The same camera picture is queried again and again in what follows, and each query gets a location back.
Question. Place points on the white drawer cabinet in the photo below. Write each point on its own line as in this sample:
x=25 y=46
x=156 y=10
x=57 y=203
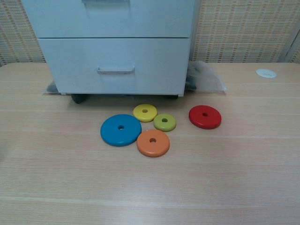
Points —
x=192 y=18

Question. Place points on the black caster wheel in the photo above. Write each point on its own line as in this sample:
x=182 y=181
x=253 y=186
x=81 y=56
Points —
x=78 y=98

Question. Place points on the round white grommet cap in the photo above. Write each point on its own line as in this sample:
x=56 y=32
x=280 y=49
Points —
x=266 y=73

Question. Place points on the clear plastic bag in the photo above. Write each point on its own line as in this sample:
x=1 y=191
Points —
x=208 y=79

